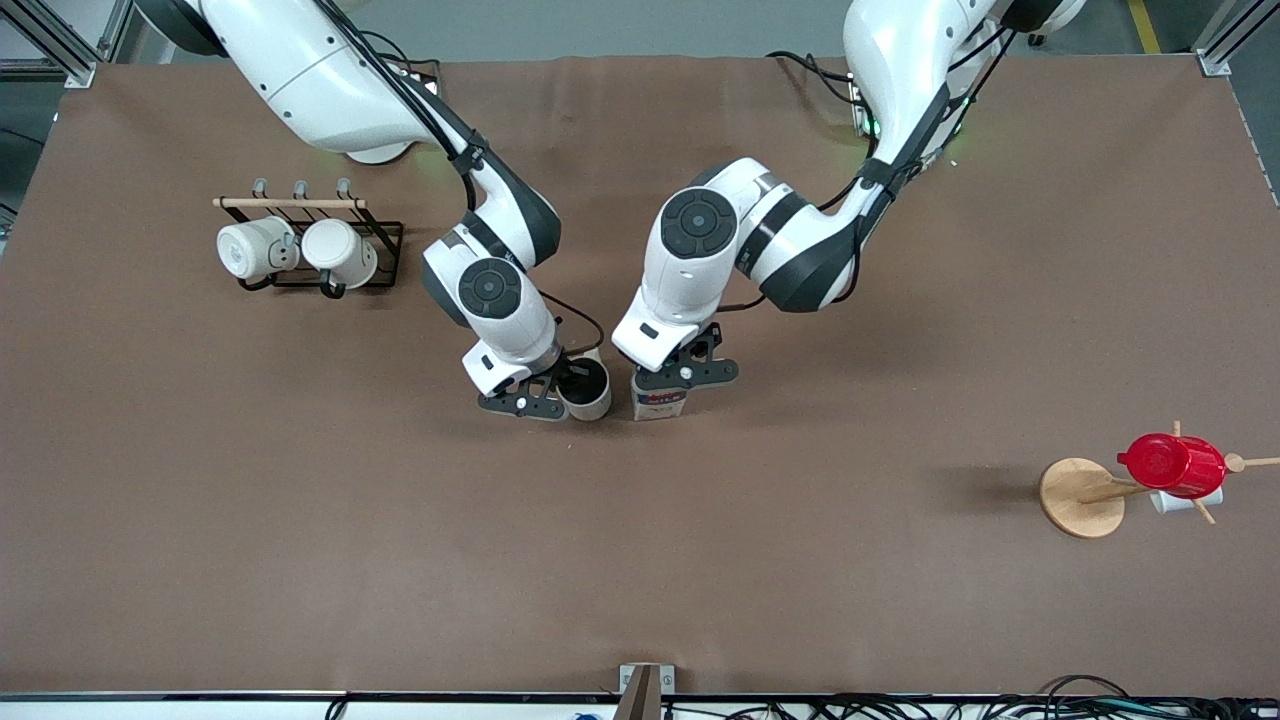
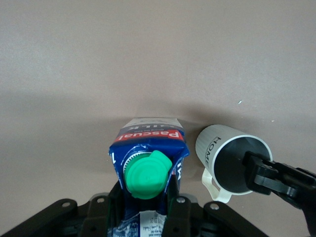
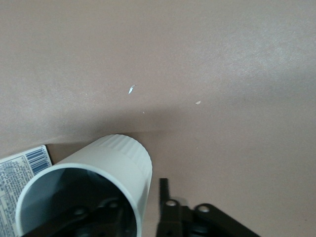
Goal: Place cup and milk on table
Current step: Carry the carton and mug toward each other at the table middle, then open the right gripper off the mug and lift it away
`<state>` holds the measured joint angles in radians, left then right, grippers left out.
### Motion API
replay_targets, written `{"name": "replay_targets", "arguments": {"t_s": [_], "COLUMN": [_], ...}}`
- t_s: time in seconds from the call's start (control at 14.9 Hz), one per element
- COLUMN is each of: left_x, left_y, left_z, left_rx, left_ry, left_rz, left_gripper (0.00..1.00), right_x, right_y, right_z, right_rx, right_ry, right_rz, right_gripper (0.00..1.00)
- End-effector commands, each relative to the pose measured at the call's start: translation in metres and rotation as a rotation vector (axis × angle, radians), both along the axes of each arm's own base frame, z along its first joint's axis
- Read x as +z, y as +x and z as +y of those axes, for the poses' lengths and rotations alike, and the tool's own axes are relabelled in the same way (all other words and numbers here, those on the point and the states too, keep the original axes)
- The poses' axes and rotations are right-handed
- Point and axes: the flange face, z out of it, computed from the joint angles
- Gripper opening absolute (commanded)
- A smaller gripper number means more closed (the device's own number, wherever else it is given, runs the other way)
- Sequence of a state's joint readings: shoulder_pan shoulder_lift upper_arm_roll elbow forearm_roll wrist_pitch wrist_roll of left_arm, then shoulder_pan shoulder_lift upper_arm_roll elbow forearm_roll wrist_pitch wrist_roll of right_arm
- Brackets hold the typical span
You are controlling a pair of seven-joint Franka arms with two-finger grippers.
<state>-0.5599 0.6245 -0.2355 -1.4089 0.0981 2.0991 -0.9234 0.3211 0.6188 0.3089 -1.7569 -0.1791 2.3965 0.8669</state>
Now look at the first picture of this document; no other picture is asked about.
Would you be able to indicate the aluminium frame post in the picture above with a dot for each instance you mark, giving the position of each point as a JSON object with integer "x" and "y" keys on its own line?
{"x": 60, "y": 50}
{"x": 1225, "y": 45}

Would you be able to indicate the brown table cover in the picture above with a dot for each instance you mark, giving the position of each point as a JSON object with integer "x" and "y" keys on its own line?
{"x": 640, "y": 540}

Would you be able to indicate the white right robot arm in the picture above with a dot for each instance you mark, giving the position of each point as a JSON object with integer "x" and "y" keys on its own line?
{"x": 500, "y": 300}

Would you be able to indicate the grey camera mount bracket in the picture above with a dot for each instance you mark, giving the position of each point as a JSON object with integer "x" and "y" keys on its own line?
{"x": 645, "y": 692}

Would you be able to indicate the red cup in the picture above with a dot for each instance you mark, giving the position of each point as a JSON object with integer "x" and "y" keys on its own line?
{"x": 1180, "y": 465}

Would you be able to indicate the black caster wheel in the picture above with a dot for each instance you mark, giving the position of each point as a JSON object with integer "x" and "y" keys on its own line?
{"x": 1040, "y": 38}

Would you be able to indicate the small white cup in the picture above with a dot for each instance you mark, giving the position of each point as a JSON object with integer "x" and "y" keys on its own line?
{"x": 1170, "y": 503}

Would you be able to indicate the white paper cup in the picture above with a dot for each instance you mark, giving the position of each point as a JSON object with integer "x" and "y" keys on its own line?
{"x": 590, "y": 400}

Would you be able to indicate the white mug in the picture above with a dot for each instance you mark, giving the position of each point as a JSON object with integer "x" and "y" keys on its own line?
{"x": 338, "y": 252}
{"x": 255, "y": 248}

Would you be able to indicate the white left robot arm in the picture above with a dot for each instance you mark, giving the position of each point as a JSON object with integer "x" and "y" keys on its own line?
{"x": 700, "y": 250}

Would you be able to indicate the wooden mug tree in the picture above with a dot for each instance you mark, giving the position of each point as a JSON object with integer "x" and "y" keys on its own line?
{"x": 1080, "y": 500}

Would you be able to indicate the blue white milk carton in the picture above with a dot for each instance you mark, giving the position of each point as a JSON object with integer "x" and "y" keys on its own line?
{"x": 660, "y": 405}

